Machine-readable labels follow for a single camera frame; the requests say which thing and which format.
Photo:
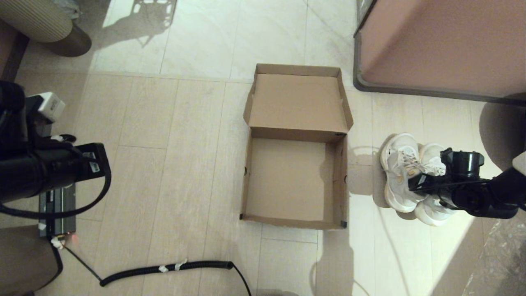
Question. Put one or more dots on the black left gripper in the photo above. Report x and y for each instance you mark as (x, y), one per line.
(92, 164)

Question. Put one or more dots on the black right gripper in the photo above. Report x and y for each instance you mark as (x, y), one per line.
(462, 181)

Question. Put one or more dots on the white mesh sneaker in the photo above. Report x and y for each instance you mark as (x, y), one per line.
(396, 164)
(431, 156)

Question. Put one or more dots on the brown cardboard shoe box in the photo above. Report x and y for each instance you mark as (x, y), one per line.
(296, 102)

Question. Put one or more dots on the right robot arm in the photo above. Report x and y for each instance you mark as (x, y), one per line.
(493, 197)

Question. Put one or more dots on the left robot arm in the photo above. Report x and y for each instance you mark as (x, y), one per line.
(24, 172)

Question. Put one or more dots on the grey power supply box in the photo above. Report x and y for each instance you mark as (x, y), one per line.
(57, 213)

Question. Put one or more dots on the short black corrugated conduit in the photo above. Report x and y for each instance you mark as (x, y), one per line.
(68, 139)

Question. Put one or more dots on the pink cabinet with grey base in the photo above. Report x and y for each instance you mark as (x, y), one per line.
(444, 45)

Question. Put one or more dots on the ribbed beige round stool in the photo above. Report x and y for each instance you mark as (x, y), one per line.
(37, 20)

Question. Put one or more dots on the grey crumpled cloth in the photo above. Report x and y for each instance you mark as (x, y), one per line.
(68, 7)

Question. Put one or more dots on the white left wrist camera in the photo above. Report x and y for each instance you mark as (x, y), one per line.
(49, 106)

